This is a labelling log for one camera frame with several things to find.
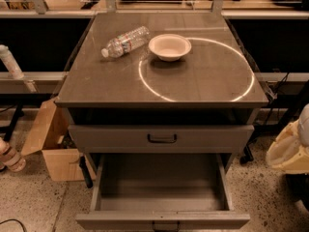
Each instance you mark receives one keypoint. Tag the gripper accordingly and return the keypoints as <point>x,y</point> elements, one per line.
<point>304,125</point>

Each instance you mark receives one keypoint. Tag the grey drawer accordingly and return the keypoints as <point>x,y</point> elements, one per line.
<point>161,193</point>
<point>160,139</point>

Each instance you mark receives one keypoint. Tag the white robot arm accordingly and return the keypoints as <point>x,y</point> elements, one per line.
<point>303,127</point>

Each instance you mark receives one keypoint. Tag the grey drawer cabinet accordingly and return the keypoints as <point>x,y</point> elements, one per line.
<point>212,85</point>

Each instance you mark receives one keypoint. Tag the grey top drawer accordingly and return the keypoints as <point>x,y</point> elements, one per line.
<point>160,139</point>

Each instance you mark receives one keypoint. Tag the black cabinet caster wheel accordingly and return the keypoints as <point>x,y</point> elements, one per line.
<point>247,156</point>

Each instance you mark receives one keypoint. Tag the white paper bowl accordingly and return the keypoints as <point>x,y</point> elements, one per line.
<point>169,47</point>

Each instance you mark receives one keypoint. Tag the clear plastic water bottle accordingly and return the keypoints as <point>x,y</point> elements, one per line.
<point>126,42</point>

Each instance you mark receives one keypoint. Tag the cardboard box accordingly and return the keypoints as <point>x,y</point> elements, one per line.
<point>46,135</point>

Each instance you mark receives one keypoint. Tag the bottle at left edge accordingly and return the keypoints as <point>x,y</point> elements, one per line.
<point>10,157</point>

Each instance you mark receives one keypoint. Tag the white tube at left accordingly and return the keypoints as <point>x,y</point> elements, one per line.
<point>14,69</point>

